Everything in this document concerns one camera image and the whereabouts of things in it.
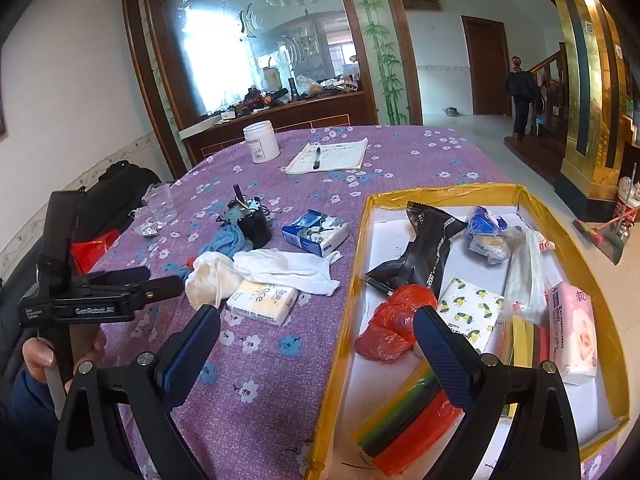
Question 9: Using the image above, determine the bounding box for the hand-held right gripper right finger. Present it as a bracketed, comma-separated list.
[412, 305, 583, 480]

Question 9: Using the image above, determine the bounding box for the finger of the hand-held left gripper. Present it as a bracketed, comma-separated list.
[132, 275, 186, 307]
[87, 266, 152, 287]

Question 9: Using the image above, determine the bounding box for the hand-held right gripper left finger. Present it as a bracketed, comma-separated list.
[51, 304, 222, 480]

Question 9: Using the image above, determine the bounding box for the lemon print tissue pack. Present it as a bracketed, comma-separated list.
[436, 277, 506, 355]

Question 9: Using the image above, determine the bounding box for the red plastic bag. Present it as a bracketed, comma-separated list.
[355, 284, 440, 362]
[70, 230, 121, 276]

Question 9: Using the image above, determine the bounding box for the colourful sponge pack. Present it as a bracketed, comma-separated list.
[350, 360, 463, 477]

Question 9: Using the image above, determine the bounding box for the yellow cardboard box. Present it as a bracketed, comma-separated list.
[305, 183, 631, 480]

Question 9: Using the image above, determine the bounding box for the clear plastic bag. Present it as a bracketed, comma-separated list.
[502, 225, 556, 321]

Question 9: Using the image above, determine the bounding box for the pink white tissue pack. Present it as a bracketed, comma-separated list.
[547, 281, 599, 378]

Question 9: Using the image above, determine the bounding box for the person's left forearm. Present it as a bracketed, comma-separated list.
[7, 366, 63, 441]

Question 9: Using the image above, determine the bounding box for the person's left hand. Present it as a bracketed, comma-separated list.
[21, 327, 107, 383]

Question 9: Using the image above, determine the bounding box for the blue cloth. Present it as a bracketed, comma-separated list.
[172, 222, 251, 281]

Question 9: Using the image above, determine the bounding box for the clear plastic cup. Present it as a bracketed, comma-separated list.
[142, 182, 178, 223]

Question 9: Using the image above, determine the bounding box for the yellow black sponge pack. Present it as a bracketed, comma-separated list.
[500, 312, 551, 366]

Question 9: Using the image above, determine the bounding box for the yellow white tissue pack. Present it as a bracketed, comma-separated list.
[226, 280, 300, 328]

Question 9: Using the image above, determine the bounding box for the purple floral tablecloth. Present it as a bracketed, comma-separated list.
[90, 124, 618, 480]

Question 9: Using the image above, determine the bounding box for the black backpack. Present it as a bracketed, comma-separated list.
[0, 160, 161, 381]

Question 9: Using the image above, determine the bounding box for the black snack packet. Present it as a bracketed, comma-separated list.
[365, 201, 468, 301]

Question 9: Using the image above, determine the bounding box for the black pen cup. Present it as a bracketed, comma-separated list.
[216, 195, 273, 250]

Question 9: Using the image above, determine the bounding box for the white sock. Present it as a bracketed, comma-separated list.
[232, 248, 343, 297]

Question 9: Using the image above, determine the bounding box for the blue white snack packet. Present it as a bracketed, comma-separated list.
[466, 206, 516, 266]

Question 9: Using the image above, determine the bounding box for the blue floral tissue pack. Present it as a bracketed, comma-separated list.
[281, 208, 351, 257]

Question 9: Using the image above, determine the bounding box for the white plastic jar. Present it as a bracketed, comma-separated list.
[243, 121, 281, 164]

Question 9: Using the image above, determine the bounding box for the broom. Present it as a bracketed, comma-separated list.
[572, 200, 640, 266]

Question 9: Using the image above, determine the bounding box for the white notebook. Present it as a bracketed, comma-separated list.
[285, 137, 369, 176]

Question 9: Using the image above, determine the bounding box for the wooden glass partition cabinet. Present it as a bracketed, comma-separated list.
[117, 0, 426, 166]

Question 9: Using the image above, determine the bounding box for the white red bucket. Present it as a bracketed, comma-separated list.
[617, 177, 640, 211]

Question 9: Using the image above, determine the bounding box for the wooden stair railing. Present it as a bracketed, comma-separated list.
[530, 42, 571, 136]

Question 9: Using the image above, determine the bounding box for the brown wooden door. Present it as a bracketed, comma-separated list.
[461, 16, 511, 117]

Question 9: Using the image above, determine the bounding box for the bamboo print panel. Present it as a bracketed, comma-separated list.
[352, 0, 408, 126]

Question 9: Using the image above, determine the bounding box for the gold black pillar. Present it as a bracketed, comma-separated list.
[540, 0, 631, 221]

